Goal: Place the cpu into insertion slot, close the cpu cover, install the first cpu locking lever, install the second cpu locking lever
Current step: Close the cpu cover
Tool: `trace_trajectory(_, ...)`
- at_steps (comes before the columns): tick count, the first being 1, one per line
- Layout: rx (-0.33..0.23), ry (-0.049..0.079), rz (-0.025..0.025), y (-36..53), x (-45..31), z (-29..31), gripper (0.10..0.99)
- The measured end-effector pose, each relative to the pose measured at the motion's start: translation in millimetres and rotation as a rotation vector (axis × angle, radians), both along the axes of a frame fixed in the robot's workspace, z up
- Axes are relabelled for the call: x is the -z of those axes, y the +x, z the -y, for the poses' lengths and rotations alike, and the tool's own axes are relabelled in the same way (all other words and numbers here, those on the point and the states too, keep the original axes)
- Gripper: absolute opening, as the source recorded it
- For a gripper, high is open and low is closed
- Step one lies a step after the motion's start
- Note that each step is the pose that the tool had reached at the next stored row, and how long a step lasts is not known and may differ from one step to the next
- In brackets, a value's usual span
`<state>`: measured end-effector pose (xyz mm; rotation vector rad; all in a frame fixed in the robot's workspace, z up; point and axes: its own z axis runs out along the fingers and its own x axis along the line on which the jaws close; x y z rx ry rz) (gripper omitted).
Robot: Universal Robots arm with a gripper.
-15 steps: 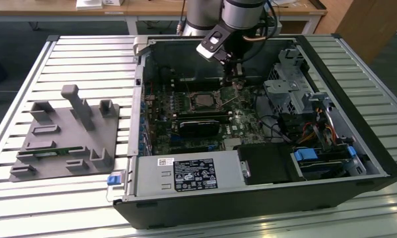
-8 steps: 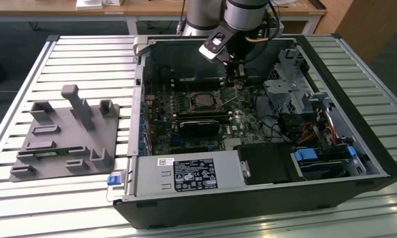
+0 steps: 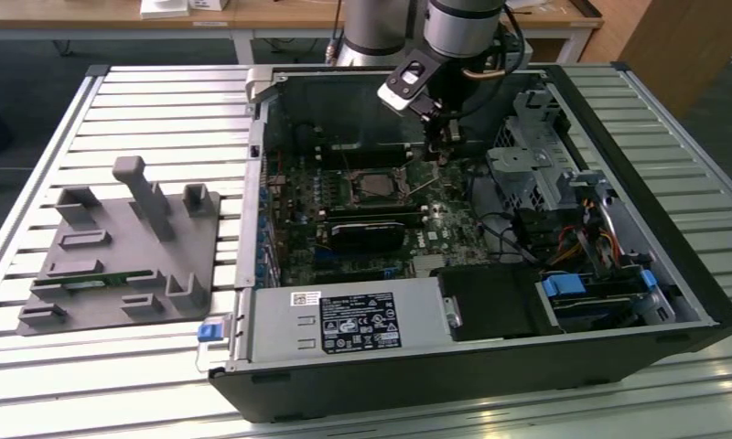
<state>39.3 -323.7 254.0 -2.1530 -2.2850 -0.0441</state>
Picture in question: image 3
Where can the green RAM stick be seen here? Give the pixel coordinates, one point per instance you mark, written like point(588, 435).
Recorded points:
point(91, 284)

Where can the small silver chipset heatsink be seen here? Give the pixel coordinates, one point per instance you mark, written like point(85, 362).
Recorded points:
point(430, 265)

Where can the silver square CPU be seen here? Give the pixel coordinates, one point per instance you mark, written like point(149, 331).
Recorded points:
point(378, 185)

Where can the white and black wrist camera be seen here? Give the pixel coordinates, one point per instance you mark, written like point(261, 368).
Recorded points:
point(406, 84)

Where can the silver metal drive cage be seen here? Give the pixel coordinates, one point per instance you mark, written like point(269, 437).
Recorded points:
point(525, 164)

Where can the wooden desk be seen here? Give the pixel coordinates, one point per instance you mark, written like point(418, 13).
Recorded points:
point(98, 25)

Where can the white box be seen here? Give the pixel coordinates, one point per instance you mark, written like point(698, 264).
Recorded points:
point(165, 8)

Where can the blue case latch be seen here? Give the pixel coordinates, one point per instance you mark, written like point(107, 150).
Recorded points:
point(213, 330)

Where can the blue plastic clip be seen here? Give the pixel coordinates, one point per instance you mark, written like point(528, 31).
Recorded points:
point(649, 280)

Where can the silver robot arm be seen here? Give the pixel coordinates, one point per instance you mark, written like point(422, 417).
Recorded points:
point(458, 27)

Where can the grey power supply with label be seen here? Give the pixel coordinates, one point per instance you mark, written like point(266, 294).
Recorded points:
point(281, 320)

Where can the black installed RAM sticks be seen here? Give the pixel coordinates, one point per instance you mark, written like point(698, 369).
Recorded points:
point(373, 213)

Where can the black open PC case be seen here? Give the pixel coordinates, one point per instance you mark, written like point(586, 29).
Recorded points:
point(464, 388)

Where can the black graphics card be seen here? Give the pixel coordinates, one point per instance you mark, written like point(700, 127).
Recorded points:
point(366, 235)

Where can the CPU socket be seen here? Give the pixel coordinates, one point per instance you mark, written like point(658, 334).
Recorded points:
point(375, 187)

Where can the green motherboard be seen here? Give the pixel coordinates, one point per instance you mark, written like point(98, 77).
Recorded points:
point(446, 228)

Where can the grey parts rack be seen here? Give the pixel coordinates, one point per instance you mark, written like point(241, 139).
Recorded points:
point(134, 256)

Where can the hard disk in blue carrier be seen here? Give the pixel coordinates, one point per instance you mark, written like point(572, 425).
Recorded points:
point(565, 288)

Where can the wooden cabinet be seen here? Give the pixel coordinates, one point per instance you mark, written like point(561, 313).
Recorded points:
point(690, 50)

